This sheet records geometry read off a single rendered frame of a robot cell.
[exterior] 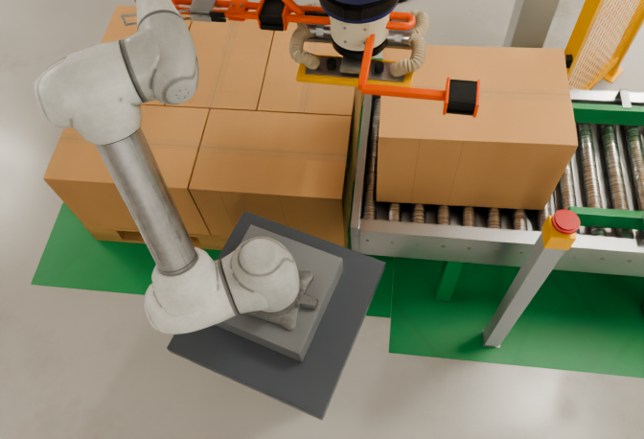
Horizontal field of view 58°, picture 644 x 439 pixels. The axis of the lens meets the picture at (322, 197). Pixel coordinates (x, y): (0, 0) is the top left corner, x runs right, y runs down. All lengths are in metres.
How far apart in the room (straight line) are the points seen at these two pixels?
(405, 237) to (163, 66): 1.16
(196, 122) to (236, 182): 0.36
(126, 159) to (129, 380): 1.51
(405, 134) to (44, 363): 1.83
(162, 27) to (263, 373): 0.98
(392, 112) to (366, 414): 1.21
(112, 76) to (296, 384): 0.97
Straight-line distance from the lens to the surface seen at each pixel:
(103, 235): 2.89
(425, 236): 2.04
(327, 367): 1.71
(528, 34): 3.11
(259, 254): 1.45
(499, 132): 1.87
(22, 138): 3.51
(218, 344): 1.77
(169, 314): 1.51
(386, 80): 1.71
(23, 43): 4.03
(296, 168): 2.25
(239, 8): 1.79
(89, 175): 2.46
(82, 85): 1.21
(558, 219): 1.63
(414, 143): 1.83
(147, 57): 1.20
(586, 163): 2.39
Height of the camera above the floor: 2.40
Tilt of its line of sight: 59 degrees down
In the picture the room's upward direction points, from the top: 7 degrees counter-clockwise
